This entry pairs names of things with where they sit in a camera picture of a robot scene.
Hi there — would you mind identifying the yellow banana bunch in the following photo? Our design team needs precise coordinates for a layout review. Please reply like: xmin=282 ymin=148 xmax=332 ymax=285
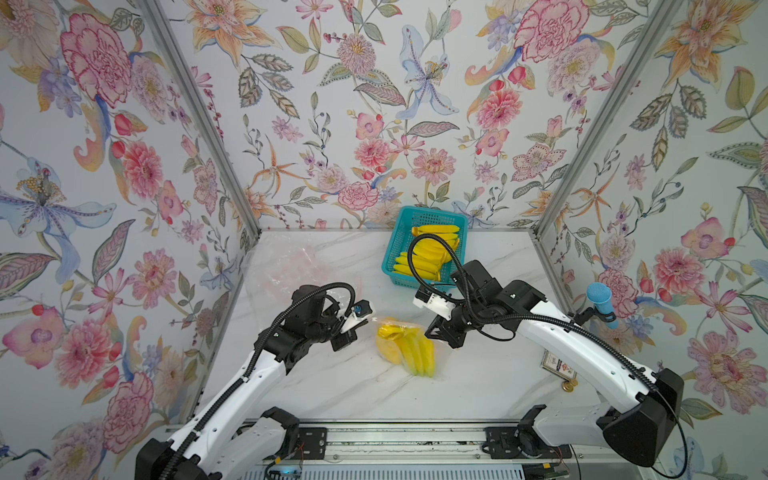
xmin=392 ymin=252 xmax=442 ymax=281
xmin=375 ymin=323 xmax=437 ymax=378

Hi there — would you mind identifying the pink dotted zip bag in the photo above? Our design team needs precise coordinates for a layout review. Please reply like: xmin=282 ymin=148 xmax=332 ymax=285
xmin=244 ymin=232 xmax=362 ymax=308

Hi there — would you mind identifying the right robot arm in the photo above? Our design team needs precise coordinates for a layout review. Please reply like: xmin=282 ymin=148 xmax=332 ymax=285
xmin=406 ymin=233 xmax=684 ymax=469

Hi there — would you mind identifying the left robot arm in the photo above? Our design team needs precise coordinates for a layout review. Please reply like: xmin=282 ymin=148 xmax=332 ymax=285
xmin=135 ymin=282 xmax=374 ymax=479

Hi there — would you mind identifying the small printed card box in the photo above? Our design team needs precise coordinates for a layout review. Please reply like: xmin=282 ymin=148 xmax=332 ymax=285
xmin=540 ymin=350 xmax=578 ymax=385

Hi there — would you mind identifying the teal plastic basket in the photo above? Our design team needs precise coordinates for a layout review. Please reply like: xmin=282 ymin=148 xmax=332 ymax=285
xmin=382 ymin=207 xmax=469 ymax=292

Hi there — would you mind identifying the blue microphone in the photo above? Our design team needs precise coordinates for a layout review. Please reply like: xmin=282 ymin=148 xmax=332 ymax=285
xmin=575 ymin=282 xmax=618 ymax=329

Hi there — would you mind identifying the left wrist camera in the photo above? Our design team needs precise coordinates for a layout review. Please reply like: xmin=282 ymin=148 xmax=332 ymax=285
xmin=340 ymin=300 xmax=374 ymax=334

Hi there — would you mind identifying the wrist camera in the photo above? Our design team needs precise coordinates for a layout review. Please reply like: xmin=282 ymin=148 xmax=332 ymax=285
xmin=413 ymin=287 xmax=457 ymax=319
xmin=340 ymin=300 xmax=374 ymax=334

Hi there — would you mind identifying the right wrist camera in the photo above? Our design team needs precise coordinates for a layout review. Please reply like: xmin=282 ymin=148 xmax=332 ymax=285
xmin=413 ymin=287 xmax=457 ymax=319

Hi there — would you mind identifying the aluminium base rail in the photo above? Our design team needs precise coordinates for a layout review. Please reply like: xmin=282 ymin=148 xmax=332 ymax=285
xmin=149 ymin=419 xmax=661 ymax=480

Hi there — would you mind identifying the aluminium corner post left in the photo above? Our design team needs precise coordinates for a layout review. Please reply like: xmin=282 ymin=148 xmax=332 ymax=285
xmin=137 ymin=0 xmax=261 ymax=238

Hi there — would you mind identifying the aluminium corner post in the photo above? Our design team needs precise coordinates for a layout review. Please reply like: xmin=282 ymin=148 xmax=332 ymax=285
xmin=529 ymin=1 xmax=678 ymax=240
xmin=137 ymin=0 xmax=261 ymax=238

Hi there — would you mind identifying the aluminium corner post right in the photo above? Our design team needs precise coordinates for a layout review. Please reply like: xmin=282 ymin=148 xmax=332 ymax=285
xmin=529 ymin=1 xmax=678 ymax=240

